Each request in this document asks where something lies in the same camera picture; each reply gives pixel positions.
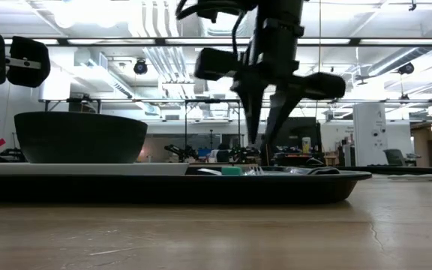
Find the white tall cabinet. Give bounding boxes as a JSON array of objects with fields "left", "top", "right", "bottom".
[{"left": 352, "top": 102, "right": 389, "bottom": 167}]

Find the black round bowl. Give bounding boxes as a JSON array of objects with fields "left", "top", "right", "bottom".
[{"left": 13, "top": 111, "right": 149, "bottom": 164}]

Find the black plastic tray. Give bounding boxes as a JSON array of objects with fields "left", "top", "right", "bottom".
[{"left": 0, "top": 170, "right": 373, "bottom": 206}]

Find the dark grey office chair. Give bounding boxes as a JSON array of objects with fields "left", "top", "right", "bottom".
[{"left": 383, "top": 148, "right": 407, "bottom": 167}]

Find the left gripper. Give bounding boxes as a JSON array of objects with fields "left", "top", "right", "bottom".
[{"left": 0, "top": 29, "right": 52, "bottom": 89}]

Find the teal utensil handle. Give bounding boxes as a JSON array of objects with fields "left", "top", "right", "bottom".
[{"left": 220, "top": 166, "right": 244, "bottom": 176}]

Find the black ceiling spot fixture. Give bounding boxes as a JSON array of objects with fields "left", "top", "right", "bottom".
[
  {"left": 397, "top": 61, "right": 415, "bottom": 76},
  {"left": 133, "top": 58, "right": 149, "bottom": 76}
]

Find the clear plastic fork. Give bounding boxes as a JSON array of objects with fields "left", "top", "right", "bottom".
[{"left": 242, "top": 166, "right": 266, "bottom": 176}]

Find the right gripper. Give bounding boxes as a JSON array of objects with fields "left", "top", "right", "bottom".
[{"left": 194, "top": 18, "right": 347, "bottom": 155}]

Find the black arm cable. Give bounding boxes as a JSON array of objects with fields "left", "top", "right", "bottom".
[{"left": 175, "top": 0, "right": 248, "bottom": 61}]

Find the black utensil handle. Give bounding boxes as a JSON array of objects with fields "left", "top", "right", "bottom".
[{"left": 307, "top": 166, "right": 341, "bottom": 176}]

